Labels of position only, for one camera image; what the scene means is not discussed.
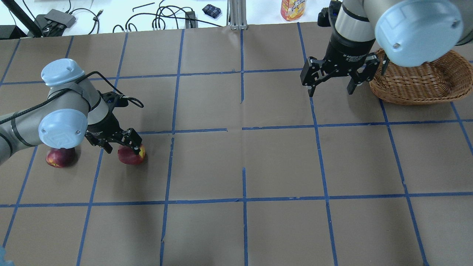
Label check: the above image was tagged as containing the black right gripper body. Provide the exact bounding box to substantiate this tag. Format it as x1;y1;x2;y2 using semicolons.
324;29;375;77

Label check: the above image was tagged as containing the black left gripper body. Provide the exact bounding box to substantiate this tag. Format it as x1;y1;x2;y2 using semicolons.
86;113;123;144

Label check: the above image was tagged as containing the red yellow apple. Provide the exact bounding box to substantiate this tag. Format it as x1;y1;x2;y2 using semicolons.
117;144;146;165

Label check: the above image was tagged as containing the dark red apple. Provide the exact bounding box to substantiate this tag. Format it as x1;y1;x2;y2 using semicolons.
45;148;76;168

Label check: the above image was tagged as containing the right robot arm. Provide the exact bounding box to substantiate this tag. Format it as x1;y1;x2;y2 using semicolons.
300;0;473;97

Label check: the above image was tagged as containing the wicker basket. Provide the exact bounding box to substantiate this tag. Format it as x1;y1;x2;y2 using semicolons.
370;48;473;105

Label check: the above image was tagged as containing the orange juice bottle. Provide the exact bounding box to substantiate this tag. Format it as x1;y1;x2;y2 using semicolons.
280;0;306;21

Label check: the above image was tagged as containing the dark blue pouch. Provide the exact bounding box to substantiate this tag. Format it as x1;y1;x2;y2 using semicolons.
202;4;222;19

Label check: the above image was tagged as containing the black usb hub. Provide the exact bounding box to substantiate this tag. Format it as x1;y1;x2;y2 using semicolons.
34;9;77;37

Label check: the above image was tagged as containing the black power adapter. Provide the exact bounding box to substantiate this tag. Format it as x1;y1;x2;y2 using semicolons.
184;11;198;28

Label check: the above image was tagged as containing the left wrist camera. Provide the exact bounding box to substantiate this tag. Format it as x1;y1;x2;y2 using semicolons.
100;92;129;112

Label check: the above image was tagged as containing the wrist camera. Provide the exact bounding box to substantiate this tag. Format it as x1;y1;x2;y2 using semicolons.
317;0;342;27
100;92;129;112

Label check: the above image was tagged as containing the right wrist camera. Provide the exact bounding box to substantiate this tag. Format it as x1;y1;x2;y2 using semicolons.
317;0;342;27

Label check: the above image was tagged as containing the aluminium frame post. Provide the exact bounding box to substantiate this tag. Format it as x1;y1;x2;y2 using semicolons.
227;0;248;31

